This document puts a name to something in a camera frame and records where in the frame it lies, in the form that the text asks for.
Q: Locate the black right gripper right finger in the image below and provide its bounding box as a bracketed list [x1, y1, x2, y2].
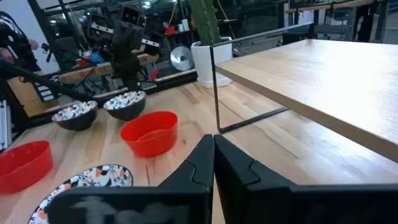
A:
[214, 134, 398, 224]

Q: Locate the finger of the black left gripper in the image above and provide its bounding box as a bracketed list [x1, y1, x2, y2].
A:
[111, 20, 129, 91]
[127, 20, 146, 93]

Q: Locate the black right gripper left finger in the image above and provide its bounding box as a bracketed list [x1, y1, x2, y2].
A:
[46, 133, 216, 224]

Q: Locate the floral patterned black bowl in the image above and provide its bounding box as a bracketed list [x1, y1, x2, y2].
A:
[103, 90, 147, 122]
[51, 100, 99, 132]
[27, 164, 134, 224]

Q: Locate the red plastic bowl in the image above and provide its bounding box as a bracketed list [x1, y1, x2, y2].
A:
[119, 110, 178, 158]
[0, 140, 54, 195]

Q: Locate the round silver disc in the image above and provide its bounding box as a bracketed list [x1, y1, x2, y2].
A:
[169, 44, 195, 73]

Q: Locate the wooden workbench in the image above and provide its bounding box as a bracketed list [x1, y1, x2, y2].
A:
[57, 53, 161, 84]

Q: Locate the white plant pot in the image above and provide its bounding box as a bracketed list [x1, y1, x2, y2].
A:
[190, 36, 234, 89]

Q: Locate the person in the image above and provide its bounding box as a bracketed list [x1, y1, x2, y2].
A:
[0, 11, 42, 73]

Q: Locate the wooden shelf board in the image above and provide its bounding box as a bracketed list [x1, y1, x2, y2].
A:
[215, 38, 398, 164]

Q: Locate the wooden table with black legs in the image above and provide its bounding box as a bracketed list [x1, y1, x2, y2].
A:
[284, 0, 389, 43]

